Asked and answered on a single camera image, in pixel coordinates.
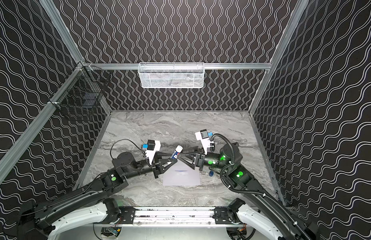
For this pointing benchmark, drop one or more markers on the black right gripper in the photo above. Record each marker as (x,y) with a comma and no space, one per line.
(199,160)

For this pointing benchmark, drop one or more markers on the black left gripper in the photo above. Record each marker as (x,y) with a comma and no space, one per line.
(156,167)

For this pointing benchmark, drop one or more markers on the blue white glue stick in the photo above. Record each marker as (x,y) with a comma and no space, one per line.
(177,151)

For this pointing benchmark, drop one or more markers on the white envelope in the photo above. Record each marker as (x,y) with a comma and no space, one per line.
(181,175)

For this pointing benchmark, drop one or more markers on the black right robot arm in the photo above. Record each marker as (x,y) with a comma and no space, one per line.
(268,216)

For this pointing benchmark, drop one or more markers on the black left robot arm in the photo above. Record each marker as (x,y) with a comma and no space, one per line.
(92,203)

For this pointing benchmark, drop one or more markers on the aluminium back crossbar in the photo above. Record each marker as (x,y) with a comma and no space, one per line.
(233,66)

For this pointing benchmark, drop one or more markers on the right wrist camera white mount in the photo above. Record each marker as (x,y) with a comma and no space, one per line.
(205,138)

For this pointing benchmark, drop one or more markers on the white wire mesh basket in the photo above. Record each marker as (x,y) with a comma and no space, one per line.
(171,75)

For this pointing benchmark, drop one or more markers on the black wire basket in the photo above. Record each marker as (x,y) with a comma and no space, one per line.
(81,101)

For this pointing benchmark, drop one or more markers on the aluminium left side rail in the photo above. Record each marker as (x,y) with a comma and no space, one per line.
(13,155)

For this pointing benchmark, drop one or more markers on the aluminium corner post right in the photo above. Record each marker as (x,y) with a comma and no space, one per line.
(281,47)

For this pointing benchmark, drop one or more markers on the aluminium corner post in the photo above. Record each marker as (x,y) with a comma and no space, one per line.
(57,21)
(281,47)

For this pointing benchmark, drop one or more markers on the aluminium corner post left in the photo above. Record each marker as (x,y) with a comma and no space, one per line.
(57,21)

